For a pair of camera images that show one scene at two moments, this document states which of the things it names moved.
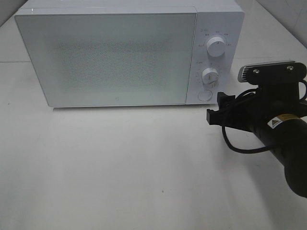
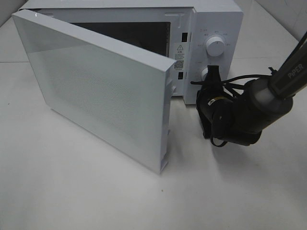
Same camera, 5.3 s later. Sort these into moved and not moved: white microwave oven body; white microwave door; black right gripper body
Moved: white microwave door; black right gripper body
Not moved: white microwave oven body
